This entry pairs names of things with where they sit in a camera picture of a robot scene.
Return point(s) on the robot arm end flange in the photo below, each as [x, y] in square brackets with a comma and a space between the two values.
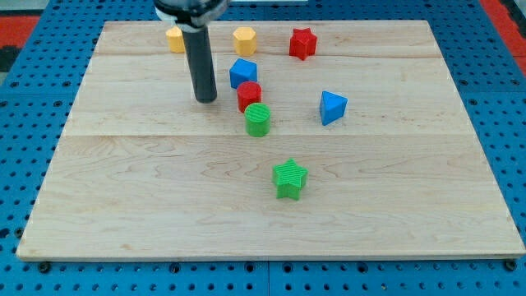
[190, 14]

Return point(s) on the green star block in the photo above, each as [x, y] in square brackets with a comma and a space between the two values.
[289, 179]

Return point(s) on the wooden board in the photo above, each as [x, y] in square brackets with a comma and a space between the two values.
[143, 172]

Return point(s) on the red star block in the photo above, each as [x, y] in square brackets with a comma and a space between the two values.
[302, 43]

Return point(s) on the green cylinder block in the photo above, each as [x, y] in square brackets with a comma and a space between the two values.
[257, 119]

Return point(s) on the red cylinder block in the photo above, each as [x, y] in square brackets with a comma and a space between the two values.
[248, 92]

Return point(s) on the blue triangle block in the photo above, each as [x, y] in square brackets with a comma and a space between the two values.
[332, 107]

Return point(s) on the blue cube block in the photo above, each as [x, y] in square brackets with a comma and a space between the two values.
[241, 71]

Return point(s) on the yellow hexagon block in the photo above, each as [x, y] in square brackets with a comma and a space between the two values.
[244, 41]

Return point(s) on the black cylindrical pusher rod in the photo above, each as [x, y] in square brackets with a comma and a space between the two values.
[200, 62]

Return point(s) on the yellow block behind rod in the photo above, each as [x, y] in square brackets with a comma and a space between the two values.
[175, 40]

